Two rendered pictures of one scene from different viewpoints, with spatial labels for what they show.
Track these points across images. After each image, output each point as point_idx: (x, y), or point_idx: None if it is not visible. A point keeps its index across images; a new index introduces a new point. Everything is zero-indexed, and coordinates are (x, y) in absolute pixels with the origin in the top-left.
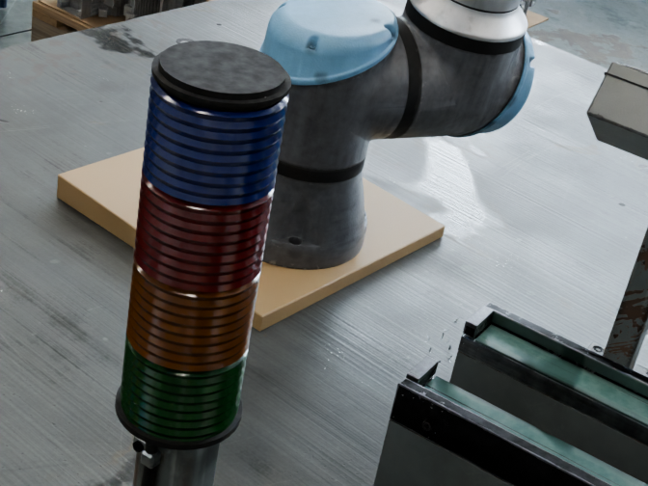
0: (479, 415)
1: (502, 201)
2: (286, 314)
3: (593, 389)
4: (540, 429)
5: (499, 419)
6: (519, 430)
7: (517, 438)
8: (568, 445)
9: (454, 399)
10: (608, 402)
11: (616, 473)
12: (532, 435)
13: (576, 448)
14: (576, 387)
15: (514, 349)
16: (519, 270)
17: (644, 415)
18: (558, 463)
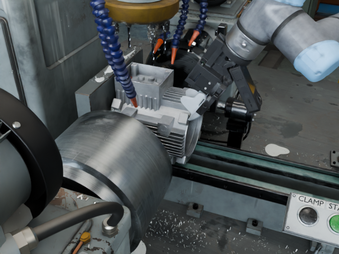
0: (328, 177)
1: None
2: None
3: (307, 195)
4: (313, 178)
5: (323, 177)
6: (317, 176)
7: (316, 167)
8: (303, 175)
9: (337, 180)
10: (301, 192)
11: (289, 171)
12: (313, 175)
13: (301, 175)
14: (312, 194)
15: (335, 202)
16: None
17: (290, 190)
18: (303, 164)
